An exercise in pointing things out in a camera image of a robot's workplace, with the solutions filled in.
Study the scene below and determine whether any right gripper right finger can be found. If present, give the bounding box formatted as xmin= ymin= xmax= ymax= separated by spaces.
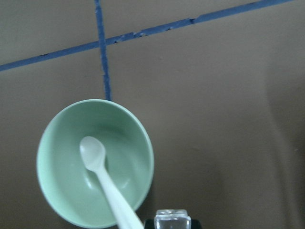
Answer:
xmin=191 ymin=219 xmax=202 ymax=229

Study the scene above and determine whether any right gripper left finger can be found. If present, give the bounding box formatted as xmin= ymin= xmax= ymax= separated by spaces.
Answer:
xmin=144 ymin=219 xmax=155 ymax=229

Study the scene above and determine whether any white plastic spoon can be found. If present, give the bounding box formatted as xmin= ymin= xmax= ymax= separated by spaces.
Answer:
xmin=79 ymin=136 xmax=144 ymax=229

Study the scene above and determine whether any green ceramic bowl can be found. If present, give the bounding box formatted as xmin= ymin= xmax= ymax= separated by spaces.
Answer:
xmin=37 ymin=99 xmax=154 ymax=229

